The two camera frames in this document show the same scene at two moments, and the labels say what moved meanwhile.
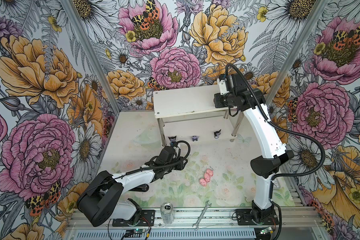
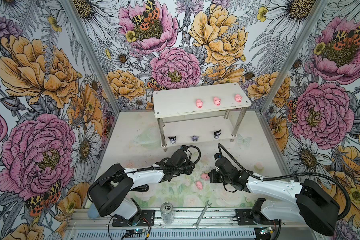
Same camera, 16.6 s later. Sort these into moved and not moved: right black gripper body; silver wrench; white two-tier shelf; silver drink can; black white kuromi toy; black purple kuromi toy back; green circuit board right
Moved: right black gripper body
Not moved: silver drink can; black white kuromi toy; white two-tier shelf; green circuit board right; silver wrench; black purple kuromi toy back
